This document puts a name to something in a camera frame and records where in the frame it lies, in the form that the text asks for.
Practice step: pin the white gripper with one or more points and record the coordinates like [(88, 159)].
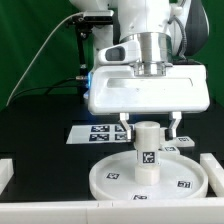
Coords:
[(115, 89)]

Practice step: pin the white round table top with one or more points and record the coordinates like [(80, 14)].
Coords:
[(113, 178)]

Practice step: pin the white cross-shaped table base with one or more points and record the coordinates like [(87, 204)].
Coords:
[(176, 144)]

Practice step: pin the white U-shaped obstacle fence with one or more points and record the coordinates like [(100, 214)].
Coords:
[(208, 210)]

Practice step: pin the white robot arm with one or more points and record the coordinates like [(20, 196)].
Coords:
[(140, 65)]

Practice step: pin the white marker sheet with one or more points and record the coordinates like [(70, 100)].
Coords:
[(97, 134)]

